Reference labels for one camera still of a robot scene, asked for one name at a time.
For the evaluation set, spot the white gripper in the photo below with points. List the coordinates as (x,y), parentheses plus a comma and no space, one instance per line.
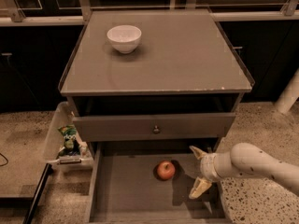
(206,167)

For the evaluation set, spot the red apple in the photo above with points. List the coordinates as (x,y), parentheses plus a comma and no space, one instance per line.
(166,170)

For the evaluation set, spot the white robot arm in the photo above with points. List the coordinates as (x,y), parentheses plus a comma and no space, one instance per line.
(266,139)

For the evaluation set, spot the round metal drawer knob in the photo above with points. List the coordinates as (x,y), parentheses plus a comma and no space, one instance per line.
(156,129)

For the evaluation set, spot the open grey middle drawer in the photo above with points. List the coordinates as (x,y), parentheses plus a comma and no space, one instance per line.
(125,188)

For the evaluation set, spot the grey wooden drawer cabinet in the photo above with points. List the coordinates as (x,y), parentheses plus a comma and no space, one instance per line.
(182,65)

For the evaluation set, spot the grey top drawer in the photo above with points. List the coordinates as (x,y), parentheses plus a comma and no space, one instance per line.
(139,127)

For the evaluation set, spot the green snack bag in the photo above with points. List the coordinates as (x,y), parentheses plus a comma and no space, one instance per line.
(70,146)

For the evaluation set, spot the clear plastic storage bin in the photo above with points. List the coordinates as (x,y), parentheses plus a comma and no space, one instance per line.
(54,140)

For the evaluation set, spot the white ceramic bowl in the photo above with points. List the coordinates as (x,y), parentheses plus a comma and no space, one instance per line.
(124,38)

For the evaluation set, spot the metal window railing frame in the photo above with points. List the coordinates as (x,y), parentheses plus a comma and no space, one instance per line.
(14,12)

